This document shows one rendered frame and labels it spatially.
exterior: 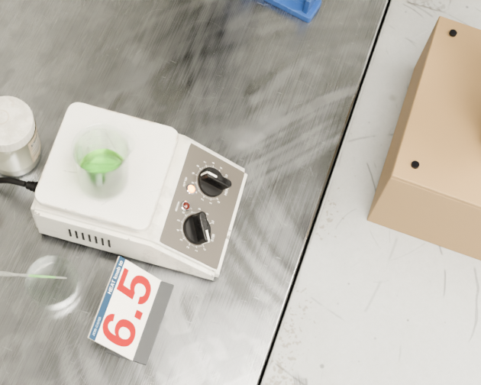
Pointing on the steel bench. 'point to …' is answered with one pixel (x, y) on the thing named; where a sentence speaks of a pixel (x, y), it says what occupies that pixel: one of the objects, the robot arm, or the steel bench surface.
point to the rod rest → (298, 8)
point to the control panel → (172, 227)
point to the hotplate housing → (85, 231)
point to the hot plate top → (152, 153)
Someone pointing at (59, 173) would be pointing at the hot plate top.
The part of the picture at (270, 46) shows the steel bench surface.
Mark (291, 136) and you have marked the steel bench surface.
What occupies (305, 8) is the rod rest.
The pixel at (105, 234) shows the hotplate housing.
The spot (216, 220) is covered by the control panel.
